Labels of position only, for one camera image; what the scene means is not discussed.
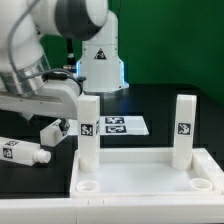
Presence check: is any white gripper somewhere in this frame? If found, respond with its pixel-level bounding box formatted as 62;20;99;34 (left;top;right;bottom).
0;80;80;136

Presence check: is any white front fence bar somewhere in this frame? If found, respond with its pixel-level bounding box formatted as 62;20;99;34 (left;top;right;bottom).
0;196;224;224

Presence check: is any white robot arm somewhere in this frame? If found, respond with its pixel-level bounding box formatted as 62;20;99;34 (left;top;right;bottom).
0;0;128;119

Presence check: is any white desk top tray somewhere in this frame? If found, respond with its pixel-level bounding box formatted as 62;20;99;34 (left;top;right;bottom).
70;147;224;198

